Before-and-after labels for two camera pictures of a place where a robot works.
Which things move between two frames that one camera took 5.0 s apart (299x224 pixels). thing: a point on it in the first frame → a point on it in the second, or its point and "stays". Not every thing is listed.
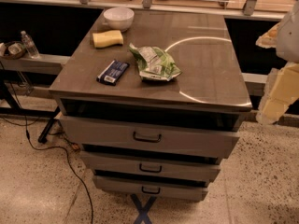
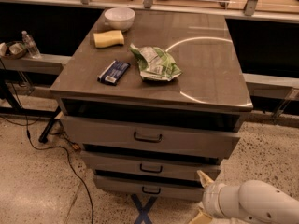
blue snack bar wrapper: [111, 73] stays
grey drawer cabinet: [153, 101] stays
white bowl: [119, 18] stays
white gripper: [289, 39] → [210, 196]
